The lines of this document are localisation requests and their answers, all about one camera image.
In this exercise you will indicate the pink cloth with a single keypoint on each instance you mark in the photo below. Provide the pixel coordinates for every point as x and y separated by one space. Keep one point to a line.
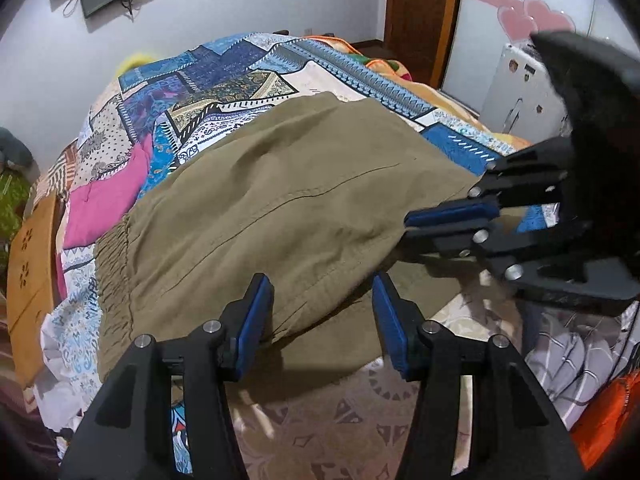
107 197

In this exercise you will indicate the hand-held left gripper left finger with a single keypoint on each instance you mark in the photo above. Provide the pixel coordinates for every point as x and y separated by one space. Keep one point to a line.
254 321

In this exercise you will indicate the orange green blanket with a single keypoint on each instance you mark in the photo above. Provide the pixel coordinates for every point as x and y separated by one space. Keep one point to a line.
380 57

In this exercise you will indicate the grey plush toy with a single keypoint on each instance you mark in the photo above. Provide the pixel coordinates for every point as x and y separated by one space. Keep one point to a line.
14 147

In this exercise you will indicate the olive khaki pants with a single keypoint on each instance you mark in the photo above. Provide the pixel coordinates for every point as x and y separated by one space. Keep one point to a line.
280 200

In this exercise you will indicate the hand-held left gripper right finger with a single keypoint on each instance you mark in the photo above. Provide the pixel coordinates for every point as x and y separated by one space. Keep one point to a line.
395 332

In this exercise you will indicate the beige patterned bed sheet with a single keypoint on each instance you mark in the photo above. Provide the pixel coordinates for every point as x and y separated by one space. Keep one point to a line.
325 430

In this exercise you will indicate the blue patchwork printed blanket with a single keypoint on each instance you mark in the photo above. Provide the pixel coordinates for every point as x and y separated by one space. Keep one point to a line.
225 85

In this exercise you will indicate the yellow pillow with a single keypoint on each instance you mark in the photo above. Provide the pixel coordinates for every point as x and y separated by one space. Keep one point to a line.
137 60

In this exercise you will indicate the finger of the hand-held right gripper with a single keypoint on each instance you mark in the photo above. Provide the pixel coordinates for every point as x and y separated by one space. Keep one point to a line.
450 242
450 212

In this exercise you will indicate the orange cloth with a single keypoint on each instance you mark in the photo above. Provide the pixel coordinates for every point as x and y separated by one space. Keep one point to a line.
607 420

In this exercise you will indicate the green patterned cloth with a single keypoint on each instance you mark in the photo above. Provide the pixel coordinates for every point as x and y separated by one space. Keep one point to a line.
11 200

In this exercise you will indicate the white wardrobe with pink hearts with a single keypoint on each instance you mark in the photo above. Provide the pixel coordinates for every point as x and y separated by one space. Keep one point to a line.
520 5

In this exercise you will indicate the brown wooden door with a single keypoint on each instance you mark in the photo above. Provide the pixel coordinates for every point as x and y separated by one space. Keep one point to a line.
417 10

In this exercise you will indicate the grey checked cloth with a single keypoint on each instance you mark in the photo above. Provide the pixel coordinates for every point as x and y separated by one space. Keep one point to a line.
575 360

